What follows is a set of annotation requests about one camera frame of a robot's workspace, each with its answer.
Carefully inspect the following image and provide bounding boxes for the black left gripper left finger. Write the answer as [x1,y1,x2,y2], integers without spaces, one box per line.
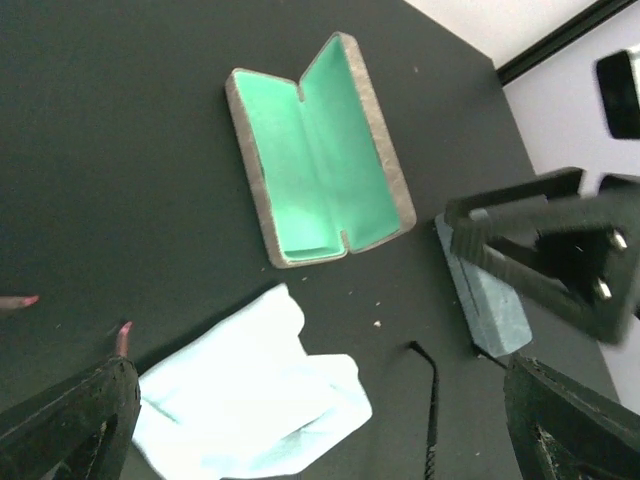
[1,356,141,479]

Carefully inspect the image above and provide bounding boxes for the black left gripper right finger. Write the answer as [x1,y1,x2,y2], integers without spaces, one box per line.
[504,354,639,479]

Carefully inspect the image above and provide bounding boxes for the light blue cleaning cloth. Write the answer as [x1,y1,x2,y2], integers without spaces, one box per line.
[133,284,372,479]

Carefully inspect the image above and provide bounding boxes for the pink sunglasses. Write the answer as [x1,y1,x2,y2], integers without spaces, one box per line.
[0,295,133,357]

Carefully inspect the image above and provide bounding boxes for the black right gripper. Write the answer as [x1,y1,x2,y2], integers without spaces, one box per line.
[444,167,639,345]

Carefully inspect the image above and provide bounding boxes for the beige glasses case green lining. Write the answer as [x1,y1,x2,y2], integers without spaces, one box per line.
[225,32,417,269]

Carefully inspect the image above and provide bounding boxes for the blue-grey closed glasses case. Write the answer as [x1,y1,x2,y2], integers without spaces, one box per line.
[435,214,533,358]

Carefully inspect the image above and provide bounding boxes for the black right frame post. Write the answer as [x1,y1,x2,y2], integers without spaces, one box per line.
[497,0,636,86]

